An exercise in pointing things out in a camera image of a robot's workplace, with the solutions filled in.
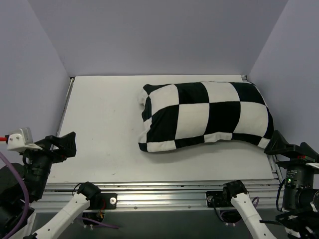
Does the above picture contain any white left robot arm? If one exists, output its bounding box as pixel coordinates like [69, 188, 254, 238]
[0, 128, 101, 239]

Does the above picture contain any aluminium left side rail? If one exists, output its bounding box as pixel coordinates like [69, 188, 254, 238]
[56, 77, 75, 136]

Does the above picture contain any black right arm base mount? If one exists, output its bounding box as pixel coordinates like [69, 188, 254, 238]
[205, 191, 232, 208]

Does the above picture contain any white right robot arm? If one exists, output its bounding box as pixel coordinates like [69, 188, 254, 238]
[221, 130, 319, 239]

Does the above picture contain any black white checkered pillowcase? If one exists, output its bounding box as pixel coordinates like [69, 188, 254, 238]
[139, 82, 274, 152]

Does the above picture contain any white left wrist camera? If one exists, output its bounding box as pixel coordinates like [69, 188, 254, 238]
[7, 127, 42, 153]

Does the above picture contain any aluminium front frame rail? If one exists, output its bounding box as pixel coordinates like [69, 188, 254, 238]
[32, 178, 280, 213]

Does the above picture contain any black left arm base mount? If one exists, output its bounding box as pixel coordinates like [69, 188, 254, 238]
[95, 193, 118, 210]

